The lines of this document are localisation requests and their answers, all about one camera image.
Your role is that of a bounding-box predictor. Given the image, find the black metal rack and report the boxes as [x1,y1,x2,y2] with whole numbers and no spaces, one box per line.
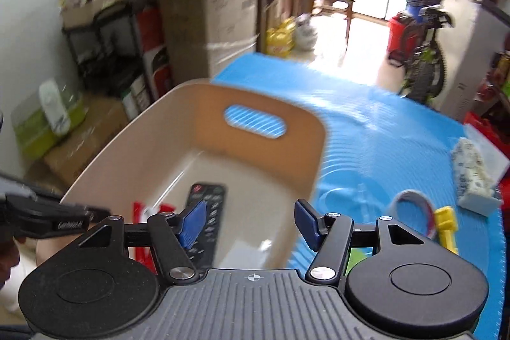
[61,1,177,122]

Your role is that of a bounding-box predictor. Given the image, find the printed tissue box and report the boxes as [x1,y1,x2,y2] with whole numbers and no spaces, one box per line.
[450,137,499,218]

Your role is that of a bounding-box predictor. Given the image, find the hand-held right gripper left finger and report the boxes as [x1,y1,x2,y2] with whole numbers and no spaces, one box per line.
[60,200,208,283]

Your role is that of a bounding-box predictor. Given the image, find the red toy figure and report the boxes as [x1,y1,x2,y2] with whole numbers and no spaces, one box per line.
[133,200,177,274]

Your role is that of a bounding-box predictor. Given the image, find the green stick pack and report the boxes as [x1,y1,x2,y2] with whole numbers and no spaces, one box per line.
[346,246,374,274]

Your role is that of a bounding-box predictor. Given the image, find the white plastic bag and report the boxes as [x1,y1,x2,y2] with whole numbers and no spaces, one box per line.
[295,15,320,51]

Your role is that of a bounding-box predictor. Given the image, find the black green bicycle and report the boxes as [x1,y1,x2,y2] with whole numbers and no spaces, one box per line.
[387,0,460,106]

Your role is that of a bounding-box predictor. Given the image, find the yellow plastic jugs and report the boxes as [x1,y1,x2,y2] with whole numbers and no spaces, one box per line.
[266,17,298,58]

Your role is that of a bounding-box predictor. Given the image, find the low cardboard box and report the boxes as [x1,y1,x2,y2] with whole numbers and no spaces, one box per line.
[43,96,131,186]

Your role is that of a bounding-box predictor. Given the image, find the black remote control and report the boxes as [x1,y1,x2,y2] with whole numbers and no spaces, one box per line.
[184,183,227,271]

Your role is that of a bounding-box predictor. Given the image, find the blue silicone mat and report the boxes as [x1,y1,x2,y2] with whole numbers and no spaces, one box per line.
[211,53,503,340]

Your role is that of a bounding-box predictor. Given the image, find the cream plastic basket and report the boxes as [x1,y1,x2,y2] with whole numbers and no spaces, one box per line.
[35,79,330,287]

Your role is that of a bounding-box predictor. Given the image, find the yellow plastic clip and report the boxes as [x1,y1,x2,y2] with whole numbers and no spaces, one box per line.
[433,206,460,256]

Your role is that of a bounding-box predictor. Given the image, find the red bucket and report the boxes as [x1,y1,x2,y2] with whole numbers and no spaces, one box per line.
[388,15,417,67]

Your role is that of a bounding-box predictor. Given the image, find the grey tape roll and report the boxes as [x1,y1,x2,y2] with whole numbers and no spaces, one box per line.
[392,189,436,240]

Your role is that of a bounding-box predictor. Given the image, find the white chest freezer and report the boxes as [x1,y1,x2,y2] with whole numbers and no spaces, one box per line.
[436,0,510,122]

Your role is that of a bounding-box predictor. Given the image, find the large taped cardboard box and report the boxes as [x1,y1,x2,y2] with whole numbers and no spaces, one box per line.
[158,0,260,90]

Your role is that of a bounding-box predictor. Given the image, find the small open cardboard box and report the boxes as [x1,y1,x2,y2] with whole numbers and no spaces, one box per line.
[61,0,134,28]

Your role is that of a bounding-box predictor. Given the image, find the red paper bag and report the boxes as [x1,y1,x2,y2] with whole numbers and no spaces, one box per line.
[464,111,510,165]

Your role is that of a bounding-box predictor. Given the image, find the green white package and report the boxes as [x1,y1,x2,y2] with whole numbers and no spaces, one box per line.
[11,79,87,162]

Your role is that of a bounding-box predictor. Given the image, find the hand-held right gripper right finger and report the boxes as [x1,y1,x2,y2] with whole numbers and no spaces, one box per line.
[294,199,444,283]

